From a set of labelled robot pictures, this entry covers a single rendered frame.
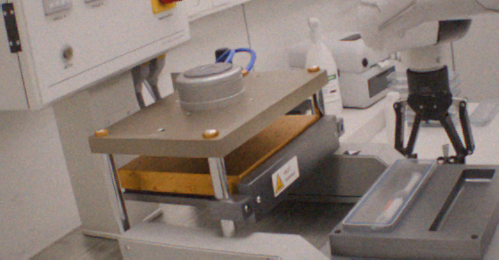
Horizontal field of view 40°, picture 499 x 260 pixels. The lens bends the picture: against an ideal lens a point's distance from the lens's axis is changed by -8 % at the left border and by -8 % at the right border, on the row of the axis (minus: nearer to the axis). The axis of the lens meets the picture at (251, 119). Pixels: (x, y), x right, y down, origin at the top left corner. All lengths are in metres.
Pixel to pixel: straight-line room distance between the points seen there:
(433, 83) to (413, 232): 0.51
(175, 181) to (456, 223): 0.31
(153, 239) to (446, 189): 0.33
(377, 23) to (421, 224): 0.39
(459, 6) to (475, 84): 2.55
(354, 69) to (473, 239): 1.20
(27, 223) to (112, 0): 0.58
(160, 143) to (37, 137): 0.64
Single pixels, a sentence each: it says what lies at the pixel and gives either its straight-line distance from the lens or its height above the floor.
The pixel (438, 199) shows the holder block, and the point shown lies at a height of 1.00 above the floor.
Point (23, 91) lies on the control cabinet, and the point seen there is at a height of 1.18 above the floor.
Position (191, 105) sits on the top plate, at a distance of 0.85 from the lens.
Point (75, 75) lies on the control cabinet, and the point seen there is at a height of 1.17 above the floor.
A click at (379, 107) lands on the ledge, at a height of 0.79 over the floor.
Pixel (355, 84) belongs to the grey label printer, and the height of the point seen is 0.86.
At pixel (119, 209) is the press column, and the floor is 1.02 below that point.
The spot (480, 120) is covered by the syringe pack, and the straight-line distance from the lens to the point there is 1.78.
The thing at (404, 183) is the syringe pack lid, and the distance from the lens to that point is 0.83.
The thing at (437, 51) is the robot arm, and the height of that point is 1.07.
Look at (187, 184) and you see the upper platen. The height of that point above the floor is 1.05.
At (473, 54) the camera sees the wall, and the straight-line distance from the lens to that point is 3.41.
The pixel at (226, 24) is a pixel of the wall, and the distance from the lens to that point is 1.83.
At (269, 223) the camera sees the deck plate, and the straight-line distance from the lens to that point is 0.96.
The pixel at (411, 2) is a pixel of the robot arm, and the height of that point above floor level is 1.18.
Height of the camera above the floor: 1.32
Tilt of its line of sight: 16 degrees down
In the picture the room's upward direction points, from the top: 10 degrees counter-clockwise
